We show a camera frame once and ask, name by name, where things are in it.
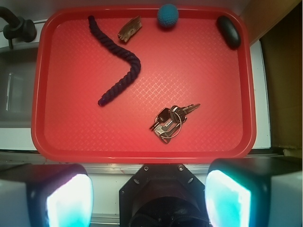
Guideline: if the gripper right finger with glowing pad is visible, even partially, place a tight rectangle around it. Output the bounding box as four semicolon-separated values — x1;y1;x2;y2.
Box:
205;157;303;227

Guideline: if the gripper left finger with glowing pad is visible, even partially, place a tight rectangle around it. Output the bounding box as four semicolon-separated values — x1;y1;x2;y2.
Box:
0;164;93;227

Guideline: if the bunch of metal keys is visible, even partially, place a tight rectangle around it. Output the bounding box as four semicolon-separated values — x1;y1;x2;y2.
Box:
149;104;201;144

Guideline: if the red plastic tray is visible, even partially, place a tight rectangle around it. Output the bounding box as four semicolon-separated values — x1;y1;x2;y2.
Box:
31;6;256;164

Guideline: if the brown cardboard box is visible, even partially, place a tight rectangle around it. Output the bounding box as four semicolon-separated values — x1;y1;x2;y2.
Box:
241;0;303;157

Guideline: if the black pipe fixture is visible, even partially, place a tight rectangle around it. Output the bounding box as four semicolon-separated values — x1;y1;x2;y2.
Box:
0;7;37;50

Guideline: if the brown wood bark piece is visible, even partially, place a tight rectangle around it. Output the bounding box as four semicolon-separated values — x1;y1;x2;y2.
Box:
117;16;142;43

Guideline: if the teal crocheted ball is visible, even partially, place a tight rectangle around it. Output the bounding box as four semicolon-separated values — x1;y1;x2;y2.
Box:
157;4;179;28

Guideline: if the black octagonal mount plate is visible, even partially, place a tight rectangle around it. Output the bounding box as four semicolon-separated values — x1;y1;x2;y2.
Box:
119;164;210;227

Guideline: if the dark purple twisted rope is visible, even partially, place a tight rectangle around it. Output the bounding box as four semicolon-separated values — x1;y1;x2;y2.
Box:
88;15;142;107

